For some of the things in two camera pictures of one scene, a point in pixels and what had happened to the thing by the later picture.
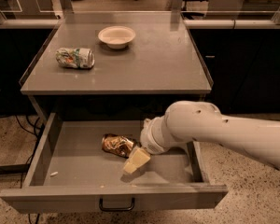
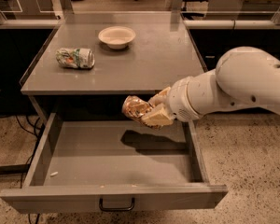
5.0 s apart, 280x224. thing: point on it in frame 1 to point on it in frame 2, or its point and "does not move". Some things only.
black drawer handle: (117, 208) does not move
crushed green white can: (78, 58) does not move
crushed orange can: (119, 144) to (135, 107)
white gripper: (147, 138) to (179, 99)
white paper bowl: (116, 36) does not move
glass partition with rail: (193, 7) does not move
